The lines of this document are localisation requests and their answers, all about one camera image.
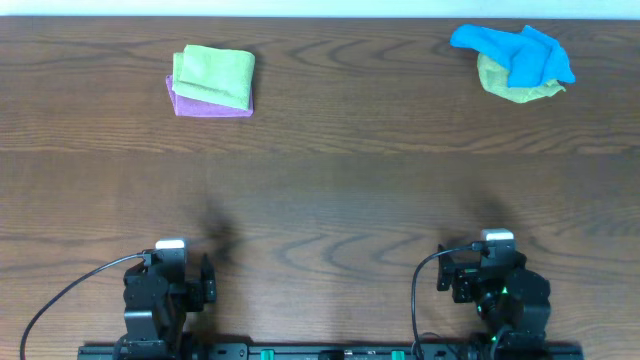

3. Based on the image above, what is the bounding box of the left black camera cable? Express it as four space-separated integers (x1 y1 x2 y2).
19 252 154 360

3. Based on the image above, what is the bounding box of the folded green cloth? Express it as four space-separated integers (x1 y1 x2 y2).
172 45 256 110

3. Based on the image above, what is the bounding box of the crumpled yellow-green cloth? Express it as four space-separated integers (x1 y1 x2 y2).
477 54 566 104

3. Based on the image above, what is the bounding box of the folded purple cloth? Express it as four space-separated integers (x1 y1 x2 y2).
165 75 254 118

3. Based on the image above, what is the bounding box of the blue microfiber cloth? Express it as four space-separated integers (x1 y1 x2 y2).
450 24 576 88

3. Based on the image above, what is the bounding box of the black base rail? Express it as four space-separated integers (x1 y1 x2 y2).
77 343 585 360

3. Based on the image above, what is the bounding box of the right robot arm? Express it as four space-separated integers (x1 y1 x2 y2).
437 240 551 359

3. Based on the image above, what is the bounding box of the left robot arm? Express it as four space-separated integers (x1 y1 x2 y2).
111 250 217 359

